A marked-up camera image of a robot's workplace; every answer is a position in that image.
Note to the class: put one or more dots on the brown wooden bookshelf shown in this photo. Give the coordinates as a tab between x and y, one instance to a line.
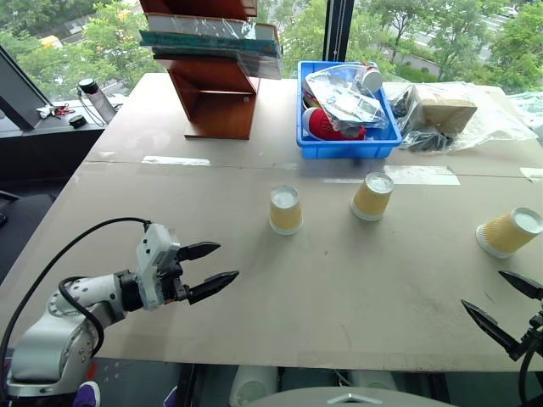
220	106

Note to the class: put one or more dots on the purple shoe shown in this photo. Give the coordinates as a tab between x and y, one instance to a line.
88	395

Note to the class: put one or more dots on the plastic-wrapped cream book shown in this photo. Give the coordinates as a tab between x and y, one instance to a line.
203	23

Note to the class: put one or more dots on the white tape patch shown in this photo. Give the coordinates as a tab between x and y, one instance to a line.
424	175

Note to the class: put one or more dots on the brown paper package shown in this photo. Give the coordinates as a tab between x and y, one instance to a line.
447	110

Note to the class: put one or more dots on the plastic-wrapped teal book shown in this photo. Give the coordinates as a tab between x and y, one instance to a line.
199	42

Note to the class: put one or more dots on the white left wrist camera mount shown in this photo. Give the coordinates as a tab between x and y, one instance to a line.
153	258

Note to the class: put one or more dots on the black side desk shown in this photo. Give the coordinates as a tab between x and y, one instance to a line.
38	148

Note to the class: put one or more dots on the bag of black parts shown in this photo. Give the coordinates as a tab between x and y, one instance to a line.
424	137

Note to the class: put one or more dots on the white-capped bottle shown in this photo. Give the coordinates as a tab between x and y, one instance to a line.
372	78

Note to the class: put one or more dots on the grey rounded robot body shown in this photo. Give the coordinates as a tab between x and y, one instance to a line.
352	399

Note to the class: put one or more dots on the blue plastic bin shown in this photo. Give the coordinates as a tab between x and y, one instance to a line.
348	146

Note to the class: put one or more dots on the clear tape strip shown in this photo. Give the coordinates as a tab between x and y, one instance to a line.
176	160

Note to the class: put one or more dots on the small black round puck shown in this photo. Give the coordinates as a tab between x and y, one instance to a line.
77	121

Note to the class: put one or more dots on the clear bottle with black cap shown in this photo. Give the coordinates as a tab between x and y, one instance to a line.
98	102

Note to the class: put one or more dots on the clear crinkled plastic bag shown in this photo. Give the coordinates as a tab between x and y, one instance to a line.
339	95

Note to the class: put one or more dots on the white cylinder under table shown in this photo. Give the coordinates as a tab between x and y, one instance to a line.
253	386
373	380

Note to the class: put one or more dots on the red and white pouch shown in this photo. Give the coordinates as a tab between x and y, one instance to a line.
324	125

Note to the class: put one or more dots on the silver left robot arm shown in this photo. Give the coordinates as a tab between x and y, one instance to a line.
46	339

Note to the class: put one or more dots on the black window frame post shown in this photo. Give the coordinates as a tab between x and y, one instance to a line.
338	29

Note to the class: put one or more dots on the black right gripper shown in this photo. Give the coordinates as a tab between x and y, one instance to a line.
536	332

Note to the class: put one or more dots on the cardboard box in plastic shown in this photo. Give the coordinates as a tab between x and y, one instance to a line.
496	127

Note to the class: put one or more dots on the yellow ribbed paper cup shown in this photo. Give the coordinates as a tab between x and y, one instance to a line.
285	214
505	235
371	199

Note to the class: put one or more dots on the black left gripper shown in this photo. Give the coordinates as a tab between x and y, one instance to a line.
177	288

